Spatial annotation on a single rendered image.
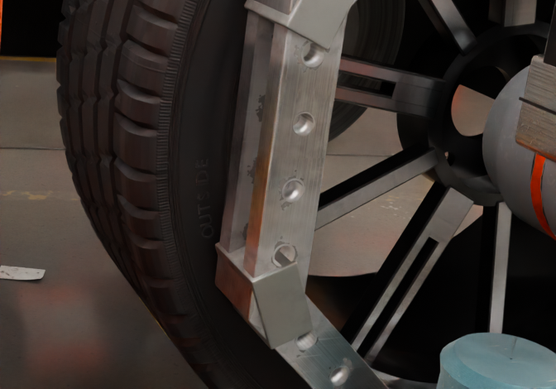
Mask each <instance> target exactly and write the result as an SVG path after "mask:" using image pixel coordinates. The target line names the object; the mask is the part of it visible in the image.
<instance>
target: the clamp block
mask: <svg viewBox="0 0 556 389"><path fill-rule="evenodd" d="M519 100H520V101H523V102H522V106H521V110H520V117H519V122H518V126H517V129H516V134H515V142H516V143H517V144H518V145H520V146H522V147H524V148H526V149H528V150H530V151H532V152H534V153H536V154H538V155H541V156H543V157H545V158H547V159H549V160H551V161H553V162H555V163H556V68H555V67H553V66H551V65H548V64H545V63H544V54H538V55H534V56H533V58H532V60H531V62H530V70H529V73H528V78H527V82H526V86H525V93H524V97H519Z"/></svg>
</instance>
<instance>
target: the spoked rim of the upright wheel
mask: <svg viewBox="0 0 556 389"><path fill-rule="evenodd" d="M418 1H419V3H420V5H421V6H422V8H423V9H424V11H425V12H426V14H427V15H428V17H429V19H430V21H431V22H432V23H433V24H434V27H435V28H436V31H435V32H434V33H433V34H432V35H431V36H430V37H429V38H428V39H427V40H426V41H425V42H424V43H423V45H422V46H421V47H420V48H419V49H418V51H417V52H416V54H415V56H414V58H413V59H412V61H411V62H410V65H409V67H408V68H405V67H400V66H397V65H390V64H387V63H382V62H379V61H375V60H369V59H365V58H361V57H357V56H354V55H347V54H343V53H341V59H340V64H339V70H338V72H340V73H344V74H351V75H355V76H359V77H363V78H367V79H374V80H378V81H381V82H382V83H381V87H380V90H378V89H371V88H367V87H362V86H359V85H355V84H347V83H344V82H339V81H337V86H336V91H335V97H334V101H339V102H343V103H350V104H355V105H359V106H363V107H368V108H375V109H380V110H384V111H388V112H393V113H396V121H397V130H398V135H399V139H400V144H401V146H402V148H403V150H402V151H400V152H398V153H396V154H395V155H393V156H390V157H388V158H386V159H385V160H384V161H381V162H379V163H377V164H375V165H374V166H371V167H369V168H368V169H366V170H364V171H362V172H360V173H358V174H356V175H354V176H353V177H351V178H349V179H347V180H345V181H343V182H341V183H339V184H337V185H335V186H334V187H332V188H330V189H328V190H325V191H324V192H322V193H320V195H319V205H318V211H317V216H316V222H315V227H314V231H316V230H318V229H320V228H322V227H323V226H325V225H327V224H329V223H331V222H332V221H334V220H336V219H339V218H341V217H342V216H343V215H345V214H348V213H350V212H352V211H353V210H354V209H357V208H359V207H361V206H363V205H364V204H366V203H368V202H370V201H372V200H374V199H376V198H377V197H379V196H381V195H383V194H385V193H387V192H388V191H390V190H393V189H394V188H396V187H398V186H400V185H402V184H404V183H405V182H407V181H409V180H411V179H413V178H415V177H416V176H418V175H422V176H423V177H425V178H426V179H428V180H430V181H432V182H433V185H432V186H431V188H430V190H429V192H428V193H427V195H426V196H425V197H424V199H423V201H422V202H421V204H420V206H419V207H418V208H417V210H416V212H415V214H414V215H413V217H412V218H411V220H410V221H409V223H408V224H407V226H406V228H405V230H404V231H403V233H402V234H401V235H400V237H399V239H398V240H397V242H396V244H395V246H394V247H393V248H392V250H391V252H390V253H389V255H388V256H387V258H386V260H385V261H384V262H383V264H382V266H381V268H380V269H379V271H376V272H372V273H367V274H362V275H355V276H313V275H308V276H307V281H306V287H305V294H306V295H307V296H308V297H309V298H310V299H311V301H312V302H313V303H314V304H315V305H316V306H317V308H318V309H319V310H320V311H321V312H322V313H323V314H324V316H325V317H326V318H327V319H328V320H329V322H330V323H331V324H332V325H333V326H334V327H335V328H336V330H337V331H338V332H339V333H340V334H341V335H342V336H343V337H344V338H345V339H346V340H347V341H348V343H349V344H350V345H351V346H352V347H353V348H354V350H355V351H356V352H357V353H358V354H359V355H360V356H361V358H362V359H363V360H364V361H365V362H366V363H367V365H368V366H369V367H370V368H371V369H372V370H373V372H374V373H375V374H376V375H377V376H378V377H379V378H380V379H381V380H382V381H383V382H384V383H385V384H386V386H387V387H388V388H389V389H436V387H437V384H438V380H439V374H440V353H441V351H442V349H443V348H444V347H445V346H446V345H448V344H449V343H451V342H453V341H455V340H457V339H460V338H461V337H463V336H466V335H468V334H475V333H498V334H508V335H513V336H516V337H519V338H523V339H527V340H529V341H532V342H535V343H537V344H539V345H542V346H544V347H546V348H547V349H549V350H551V351H552V352H554V353H556V240H554V239H553V238H551V237H550V236H548V235H546V234H545V233H542V232H540V231H539V230H538V229H536V228H534V227H532V226H530V225H529V224H527V223H526V222H524V221H522V220H521V219H519V218H518V217H517V216H515V215H514V214H513V213H512V212H511V210H510V209H509V208H508V206H507V205H506V202H505V201H504V200H503V198H502V195H501V192H500V191H499V190H498V189H497V188H496V187H495V186H494V185H493V184H492V182H491V179H490V178H489V176H488V174H487V170H486V167H485V164H484V160H483V154H482V138H483V133H481V134H479V135H476V136H464V135H462V134H461V133H460V132H459V131H458V130H457V129H456V127H455V126H454V124H453V119H452V113H451V108H452V101H453V96H454V94H455V92H456V90H457V88H458V86H459V85H460V83H461V82H462V81H463V79H464V78H465V77H466V76H467V75H468V74H470V73H471V72H473V71H474V70H476V69H478V68H481V67H483V66H495V67H496V68H497V69H498V70H499V71H500V72H501V73H502V74H503V75H504V77H505V80H506V83H508V82H509V81H510V80H511V79H512V78H513V77H514V76H515V75H516V74H518V73H519V72H520V71H522V70H523V69H524V68H526V67H527V66H529V65H530V62H531V60H532V58H533V56H534V55H538V54H544V51H545V47H546V43H547V39H548V34H549V28H550V23H551V20H552V16H553V11H554V7H553V9H552V10H551V12H550V14H549V15H548V16H547V18H546V19H545V21H544V22H543V21H541V20H537V19H535V17H536V7H537V0H489V7H485V8H478V9H474V10H471V11H468V12H464V13H461V12H460V11H459V9H458V7H457V5H456V4H455V2H454V0H418ZM445 152H448V159H447V158H446V156H445ZM474 204H475V205H480V206H483V211H482V215H481V216H480V217H479V218H478V219H476V220H475V221H474V222H473V223H472V224H470V225H469V226H468V227H467V228H465V229H464V230H463V231H462V232H460V233H459V234H458V235H456V236H455V237H453V235H454V234H455V233H456V231H457V230H458V227H459V226H460V224H461V223H462V221H463V220H464V218H465V217H466V215H467V213H468V211H469V210H470V208H471V207H472V206H473V205H474Z"/></svg>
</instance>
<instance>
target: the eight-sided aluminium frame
mask: <svg viewBox="0 0 556 389"><path fill-rule="evenodd" d="M356 1H357V0H247V1H246V2H245V4H244V7H245V8H246V9H247V10H248V14H247V26H246V34H245V41H244V47H243V54H242V67H241V74H240V81H239V88H238V95H237V107H236V114H235V121H234V128H233V135H232V148H231V155H230V162H229V168H228V182H227V188H226V195H225V202H224V209H223V221H222V228H221V236H220V242H219V243H216V244H215V248H216V251H217V254H218V262H217V269H216V276H215V285H216V287H217V288H219V290H220V291H221V292H222V293H223V294H224V295H225V296H226V297H227V298H228V299H229V300H230V301H231V303H232V306H233V308H234V309H235V310H236V311H237V312H238V313H239V314H240V315H241V317H242V318H243V319H244V320H245V321H246V322H247V323H248V324H249V325H250V327H251V328H252V329H253V330H254V331H255V332H256V333H257V335H258V336H259V337H260V338H261V339H262V340H263V341H264V343H265V344H266V345H267V346H268V347H269V348H270V349H275V350H276V351H277V352H278V354H279V355H281V356H282V357H283V359H284V360H286V361H287V362H288V364H289V365H291V366H292V368H293V369H294V370H295V371H296V372H297V373H298V374H299V375H300V376H301V377H302V378H303V379H304V380H305V381H306V382H307V383H308V384H309V385H310V387H311V388H312V389H389V388H388V387H387V386H386V384H385V383H384V382H383V381H382V380H381V379H380V378H379V377H378V376H377V375H376V374H375V373H374V372H373V370H372V369H371V368H370V367H369V366H368V365H367V363H366V362H365V361H364V360H363V359H362V358H361V356H360V355H359V354H358V353H357V352H356V351H355V350H354V348H353V347H352V346H351V345H350V344H349V343H348V341H347V340H346V339H345V338H344V337H343V336H342V335H341V334H340V333H339V332H338V331H337V330H336V328H335V327H334V326H333V325H332V324H331V323H330V322H329V320H328V319H327V318H326V317H325V316H324V314H323V313H322V312H321V311H320V310H319V309H318V308H317V306H316V305H315V304H314V303H313V302H312V301H311V299H310V298H309V297H308V296H307V295H306V294H305V287H306V281H307V276H308V270H309V260H310V254H311V249H312V243H313V238H314V227H315V222H316V216H317V211H318V205H319V195H320V189H321V184H322V178H323V172H324V162H325V157H326V151H327V145H328V135H329V129H330V124H331V118H332V112H333V102H334V97H335V91H336V86H337V80H338V70H339V64H340V59H341V53H342V48H343V37H344V32H345V26H346V20H347V14H348V11H349V9H350V7H351V6H352V5H353V4H354V3H355V2H356Z"/></svg>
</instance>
